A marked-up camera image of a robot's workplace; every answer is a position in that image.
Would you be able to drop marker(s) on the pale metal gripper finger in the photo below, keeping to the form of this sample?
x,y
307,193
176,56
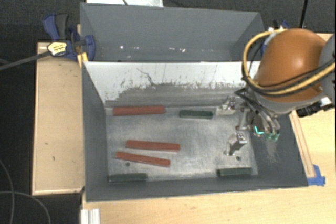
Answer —
x,y
237,142
229,108

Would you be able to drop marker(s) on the dark green flat block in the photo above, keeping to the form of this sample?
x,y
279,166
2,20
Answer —
x,y
127,177
234,172
195,114

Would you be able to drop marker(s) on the grey metal bin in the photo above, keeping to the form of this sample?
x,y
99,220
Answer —
x,y
199,136

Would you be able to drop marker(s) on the red-brown flat block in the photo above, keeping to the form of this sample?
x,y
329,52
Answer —
x,y
143,159
152,145
139,110

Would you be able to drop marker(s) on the black cylinder on white bracket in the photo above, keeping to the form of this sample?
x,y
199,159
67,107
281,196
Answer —
x,y
308,110

